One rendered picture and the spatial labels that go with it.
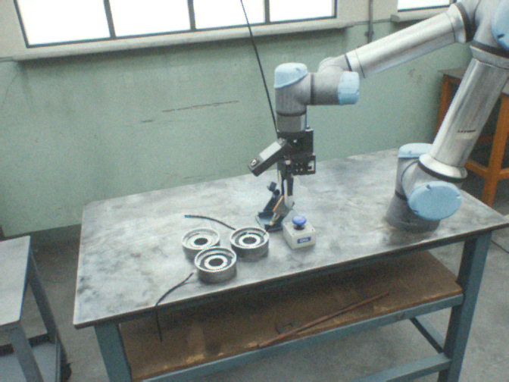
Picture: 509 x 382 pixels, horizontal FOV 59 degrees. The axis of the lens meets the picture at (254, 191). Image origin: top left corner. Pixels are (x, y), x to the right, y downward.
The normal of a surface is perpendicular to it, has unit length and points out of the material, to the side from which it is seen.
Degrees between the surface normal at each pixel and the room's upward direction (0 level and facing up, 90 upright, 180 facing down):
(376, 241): 0
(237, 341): 0
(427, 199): 98
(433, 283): 0
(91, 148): 90
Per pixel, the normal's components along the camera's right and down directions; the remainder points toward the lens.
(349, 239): -0.05, -0.88
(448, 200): -0.14, 0.58
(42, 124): 0.28, 0.43
